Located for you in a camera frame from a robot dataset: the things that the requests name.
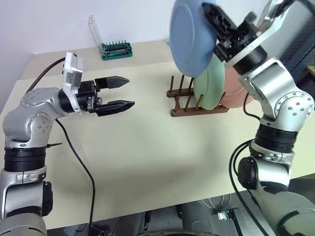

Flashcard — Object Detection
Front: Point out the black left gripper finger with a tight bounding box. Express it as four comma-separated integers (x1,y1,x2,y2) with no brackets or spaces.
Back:
94,100,136,118
94,76,130,92

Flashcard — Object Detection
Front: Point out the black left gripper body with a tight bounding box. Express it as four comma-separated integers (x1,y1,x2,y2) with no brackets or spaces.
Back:
75,80,104,114

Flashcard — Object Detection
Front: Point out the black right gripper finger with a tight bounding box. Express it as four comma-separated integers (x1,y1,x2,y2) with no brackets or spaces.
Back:
201,2,238,43

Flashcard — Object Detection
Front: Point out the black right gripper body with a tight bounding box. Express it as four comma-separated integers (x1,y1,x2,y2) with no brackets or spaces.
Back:
214,12,259,62

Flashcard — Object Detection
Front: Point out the blue plate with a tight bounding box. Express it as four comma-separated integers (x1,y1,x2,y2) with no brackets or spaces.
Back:
169,0,218,77

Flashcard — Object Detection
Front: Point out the pale green plate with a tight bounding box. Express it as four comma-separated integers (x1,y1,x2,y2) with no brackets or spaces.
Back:
192,53,226,111

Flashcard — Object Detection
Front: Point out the pink red plate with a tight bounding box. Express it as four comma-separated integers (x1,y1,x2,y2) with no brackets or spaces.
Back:
218,66,255,109

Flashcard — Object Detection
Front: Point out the brown wooden dish rack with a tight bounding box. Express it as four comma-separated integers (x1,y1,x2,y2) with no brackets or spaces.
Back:
166,75,229,118

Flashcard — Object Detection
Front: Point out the green screwdriver bit set case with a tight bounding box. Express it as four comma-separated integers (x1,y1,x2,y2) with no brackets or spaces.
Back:
88,14,134,61

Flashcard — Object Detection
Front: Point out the dark grey partition panel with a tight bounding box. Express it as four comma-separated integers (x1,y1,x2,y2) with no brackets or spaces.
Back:
280,12,315,83

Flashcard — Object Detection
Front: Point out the dark grey rounded shape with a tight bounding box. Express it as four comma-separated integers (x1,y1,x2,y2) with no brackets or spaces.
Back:
175,202,222,232

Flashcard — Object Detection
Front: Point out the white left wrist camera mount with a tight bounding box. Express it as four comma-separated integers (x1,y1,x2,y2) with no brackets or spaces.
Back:
61,51,85,116

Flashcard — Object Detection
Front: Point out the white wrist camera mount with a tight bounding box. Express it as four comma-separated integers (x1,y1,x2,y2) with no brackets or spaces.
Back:
223,0,291,70
61,51,85,116

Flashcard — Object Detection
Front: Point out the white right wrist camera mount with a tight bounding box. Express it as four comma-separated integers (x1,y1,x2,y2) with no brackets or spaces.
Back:
223,0,291,70

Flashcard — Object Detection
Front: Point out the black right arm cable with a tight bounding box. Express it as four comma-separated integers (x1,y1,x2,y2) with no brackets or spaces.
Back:
229,90,274,236

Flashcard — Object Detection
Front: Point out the white cable loop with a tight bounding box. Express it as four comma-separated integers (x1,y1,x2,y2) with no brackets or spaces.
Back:
198,194,233,211

